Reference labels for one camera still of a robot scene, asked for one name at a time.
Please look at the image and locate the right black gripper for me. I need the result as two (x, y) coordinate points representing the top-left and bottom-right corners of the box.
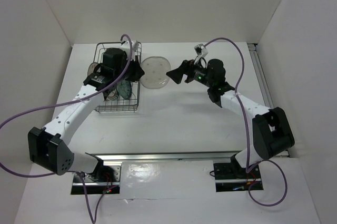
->
(166, 56), (213, 88)

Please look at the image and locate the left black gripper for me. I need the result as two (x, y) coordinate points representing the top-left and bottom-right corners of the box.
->
(114, 54), (144, 82)

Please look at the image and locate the clear grey glass plate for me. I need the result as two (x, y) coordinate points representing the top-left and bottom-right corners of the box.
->
(140, 56), (171, 89)

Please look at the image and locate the blue patterned plate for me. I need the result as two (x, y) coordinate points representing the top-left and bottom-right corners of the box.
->
(117, 80), (132, 100)

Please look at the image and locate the teal red rimmed plate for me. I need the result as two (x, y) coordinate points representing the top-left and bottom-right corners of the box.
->
(107, 86), (120, 101)

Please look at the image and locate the orange sunburst plate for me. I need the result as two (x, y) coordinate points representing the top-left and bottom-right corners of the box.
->
(87, 62), (101, 79)

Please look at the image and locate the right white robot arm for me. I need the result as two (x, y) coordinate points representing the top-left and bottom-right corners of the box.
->
(166, 59), (295, 178)

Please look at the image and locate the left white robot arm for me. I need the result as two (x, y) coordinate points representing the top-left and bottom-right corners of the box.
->
(28, 45), (144, 181)

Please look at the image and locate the grey wire dish rack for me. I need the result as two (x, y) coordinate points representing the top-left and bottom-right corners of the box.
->
(93, 42), (141, 114)

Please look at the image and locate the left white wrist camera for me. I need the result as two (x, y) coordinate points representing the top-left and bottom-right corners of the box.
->
(119, 40), (140, 59)

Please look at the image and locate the aluminium rail right side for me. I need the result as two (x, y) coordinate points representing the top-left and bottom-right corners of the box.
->
(247, 42), (290, 158)

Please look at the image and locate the aluminium rail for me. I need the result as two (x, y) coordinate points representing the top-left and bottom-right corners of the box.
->
(94, 151), (237, 162)
(247, 42), (290, 158)

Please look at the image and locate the aluminium rail front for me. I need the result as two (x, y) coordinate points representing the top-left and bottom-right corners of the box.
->
(94, 151), (237, 162)

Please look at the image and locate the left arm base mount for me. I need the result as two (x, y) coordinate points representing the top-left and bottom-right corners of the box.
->
(71, 164), (122, 195)

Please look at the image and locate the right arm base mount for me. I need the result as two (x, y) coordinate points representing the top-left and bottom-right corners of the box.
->
(209, 157), (263, 192)

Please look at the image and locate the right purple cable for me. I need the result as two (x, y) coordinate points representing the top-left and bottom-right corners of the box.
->
(202, 38), (288, 207)

